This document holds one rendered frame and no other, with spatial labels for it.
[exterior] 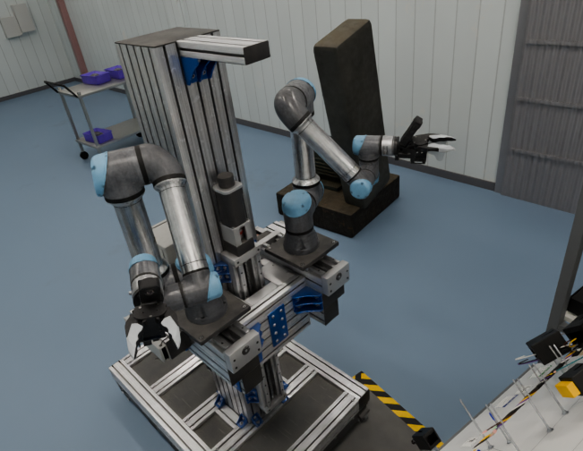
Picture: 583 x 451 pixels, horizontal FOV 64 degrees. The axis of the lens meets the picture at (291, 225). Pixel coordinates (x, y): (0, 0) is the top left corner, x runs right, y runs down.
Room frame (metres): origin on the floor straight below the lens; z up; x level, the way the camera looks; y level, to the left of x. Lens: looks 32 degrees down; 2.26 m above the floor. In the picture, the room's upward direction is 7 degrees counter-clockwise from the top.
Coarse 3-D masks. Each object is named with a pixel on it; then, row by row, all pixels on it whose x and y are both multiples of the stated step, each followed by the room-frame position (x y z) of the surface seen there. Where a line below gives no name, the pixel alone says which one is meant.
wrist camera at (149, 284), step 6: (138, 282) 0.81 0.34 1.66; (144, 282) 0.81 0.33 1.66; (150, 282) 0.81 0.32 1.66; (156, 282) 0.81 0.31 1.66; (144, 288) 0.80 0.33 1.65; (150, 288) 0.80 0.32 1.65; (156, 288) 0.80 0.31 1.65; (144, 294) 0.80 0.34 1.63; (150, 294) 0.81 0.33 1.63; (156, 294) 0.82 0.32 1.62; (144, 300) 0.82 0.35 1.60; (150, 300) 0.83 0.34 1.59; (156, 300) 0.83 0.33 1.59
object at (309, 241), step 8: (288, 232) 1.56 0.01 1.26; (304, 232) 1.54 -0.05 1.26; (312, 232) 1.57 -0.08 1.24; (288, 240) 1.56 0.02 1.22; (296, 240) 1.54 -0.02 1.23; (304, 240) 1.54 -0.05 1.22; (312, 240) 1.55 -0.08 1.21; (288, 248) 1.55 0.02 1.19; (296, 248) 1.53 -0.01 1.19; (304, 248) 1.53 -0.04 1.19; (312, 248) 1.54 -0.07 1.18
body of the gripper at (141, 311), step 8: (136, 296) 0.87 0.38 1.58; (136, 304) 0.87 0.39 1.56; (144, 304) 0.82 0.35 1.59; (152, 304) 0.82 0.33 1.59; (160, 304) 0.82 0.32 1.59; (136, 312) 0.79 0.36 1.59; (144, 312) 0.79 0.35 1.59; (152, 312) 0.79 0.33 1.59; (160, 312) 0.79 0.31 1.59; (144, 320) 0.77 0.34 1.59; (152, 320) 0.78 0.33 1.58; (160, 320) 0.78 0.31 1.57; (144, 328) 0.77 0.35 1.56; (152, 328) 0.78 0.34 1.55; (160, 328) 0.78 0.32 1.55; (144, 336) 0.77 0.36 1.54; (152, 336) 0.78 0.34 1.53; (160, 336) 0.78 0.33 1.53; (144, 344) 0.77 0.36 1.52
